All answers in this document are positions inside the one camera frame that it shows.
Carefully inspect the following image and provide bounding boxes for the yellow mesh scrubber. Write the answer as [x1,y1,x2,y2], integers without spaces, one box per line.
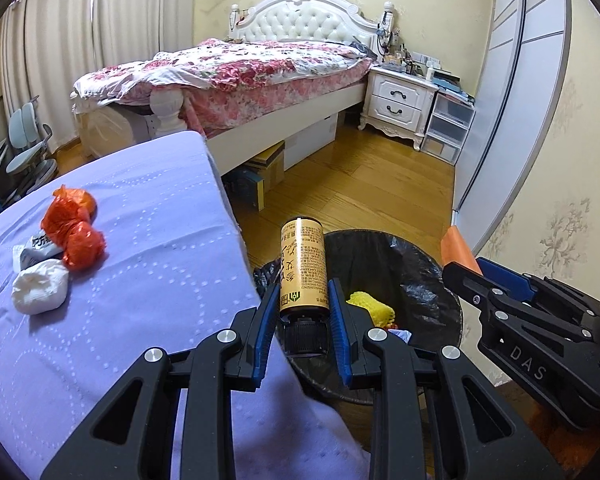
[347,292,398,330]

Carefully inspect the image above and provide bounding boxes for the yellow spray can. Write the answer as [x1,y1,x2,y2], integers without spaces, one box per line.
[279,217,329,358]

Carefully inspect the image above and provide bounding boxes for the orange paper piece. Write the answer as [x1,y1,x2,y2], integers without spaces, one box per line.
[440,226,482,274]

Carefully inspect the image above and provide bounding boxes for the red plastic bag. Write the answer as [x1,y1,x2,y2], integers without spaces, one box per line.
[41,185,106,272]

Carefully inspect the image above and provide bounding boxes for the white tissue wad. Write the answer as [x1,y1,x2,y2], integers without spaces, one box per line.
[12,259,69,315]

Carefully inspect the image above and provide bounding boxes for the white printed wrapper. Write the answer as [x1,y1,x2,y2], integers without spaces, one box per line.
[12,230,62,274]

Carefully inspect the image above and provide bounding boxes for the black lined trash bin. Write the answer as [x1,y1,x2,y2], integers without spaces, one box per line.
[252,230,463,405]

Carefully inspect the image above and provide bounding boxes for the blue box under bed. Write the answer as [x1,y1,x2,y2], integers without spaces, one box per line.
[227,168,265,211]

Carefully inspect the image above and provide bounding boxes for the purple bed cover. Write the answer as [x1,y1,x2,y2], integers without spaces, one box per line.
[0,130,372,480]

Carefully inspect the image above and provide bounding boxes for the plastic drawer unit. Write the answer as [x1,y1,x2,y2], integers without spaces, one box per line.
[420,88,476,166]

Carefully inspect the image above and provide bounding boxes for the cardboard box under bed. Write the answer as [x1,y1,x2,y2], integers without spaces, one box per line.
[244,141,285,193]

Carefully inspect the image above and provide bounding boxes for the white under-bed storage box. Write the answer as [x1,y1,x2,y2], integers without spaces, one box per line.
[284,114,338,171]

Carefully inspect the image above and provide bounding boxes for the white sliding wardrobe door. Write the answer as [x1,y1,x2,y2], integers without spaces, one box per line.
[452,0,571,252]

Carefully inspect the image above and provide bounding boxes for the white nightstand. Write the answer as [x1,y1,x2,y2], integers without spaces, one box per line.
[358,65,438,152]

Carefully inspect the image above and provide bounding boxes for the floral pink quilt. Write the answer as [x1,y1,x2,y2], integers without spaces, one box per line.
[70,38,374,136]

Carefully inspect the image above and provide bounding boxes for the light blue desk chair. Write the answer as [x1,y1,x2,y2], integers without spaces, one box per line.
[6,98,57,197]

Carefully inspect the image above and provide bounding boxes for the beige curtains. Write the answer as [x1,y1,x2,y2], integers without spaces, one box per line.
[0,0,194,151]

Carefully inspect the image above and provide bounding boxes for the white bed frame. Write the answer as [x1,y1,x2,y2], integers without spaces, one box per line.
[74,0,397,177]

